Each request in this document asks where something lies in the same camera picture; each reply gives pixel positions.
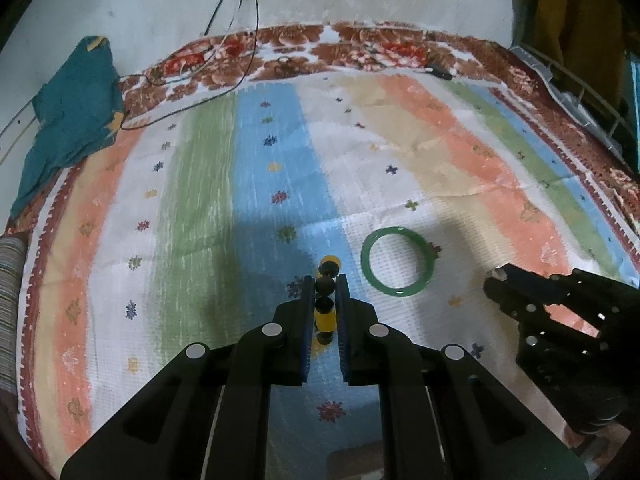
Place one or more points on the wire rack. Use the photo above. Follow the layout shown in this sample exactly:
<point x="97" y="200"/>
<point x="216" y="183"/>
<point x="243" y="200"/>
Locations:
<point x="579" y="100"/>

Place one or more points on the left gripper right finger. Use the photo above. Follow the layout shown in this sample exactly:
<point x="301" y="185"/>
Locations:
<point x="443" y="415"/>

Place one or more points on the striped colourful mat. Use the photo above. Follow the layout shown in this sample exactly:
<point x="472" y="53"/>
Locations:
<point x="95" y="331"/>

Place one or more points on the green jade bangle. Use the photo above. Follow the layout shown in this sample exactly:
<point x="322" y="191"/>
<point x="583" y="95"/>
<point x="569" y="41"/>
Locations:
<point x="397" y="262"/>

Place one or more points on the teal cloth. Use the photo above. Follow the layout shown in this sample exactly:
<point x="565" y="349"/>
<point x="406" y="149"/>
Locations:
<point x="79" y="111"/>

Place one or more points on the black charger plug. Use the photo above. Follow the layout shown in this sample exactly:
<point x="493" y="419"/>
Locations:
<point x="438" y="72"/>

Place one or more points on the mustard hanging garment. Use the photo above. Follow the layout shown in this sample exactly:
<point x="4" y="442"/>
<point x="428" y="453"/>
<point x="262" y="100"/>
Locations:
<point x="587" y="38"/>

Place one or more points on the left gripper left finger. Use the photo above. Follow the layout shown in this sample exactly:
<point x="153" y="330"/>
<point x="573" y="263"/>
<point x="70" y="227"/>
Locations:
<point x="205" y="414"/>

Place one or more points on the grey striped pillow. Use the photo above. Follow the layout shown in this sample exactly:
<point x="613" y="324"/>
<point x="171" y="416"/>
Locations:
<point x="13" y="255"/>

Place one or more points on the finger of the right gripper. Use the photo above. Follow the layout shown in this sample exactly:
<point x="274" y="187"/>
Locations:
<point x="533" y="285"/>
<point x="512" y="304"/>

